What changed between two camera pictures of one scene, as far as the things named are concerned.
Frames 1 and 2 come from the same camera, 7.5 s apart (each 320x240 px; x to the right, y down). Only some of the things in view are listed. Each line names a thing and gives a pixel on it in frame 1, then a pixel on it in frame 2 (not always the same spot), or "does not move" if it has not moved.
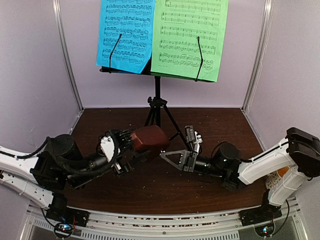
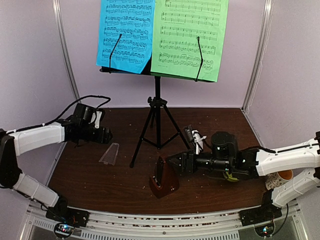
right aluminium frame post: x=268 y=13 does not move
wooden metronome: x=150 y=138 → x=165 y=179
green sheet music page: x=177 y=25 does not move
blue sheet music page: x=134 y=20 does not move
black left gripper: x=126 y=168 → x=103 y=137
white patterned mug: x=274 y=178 does not move
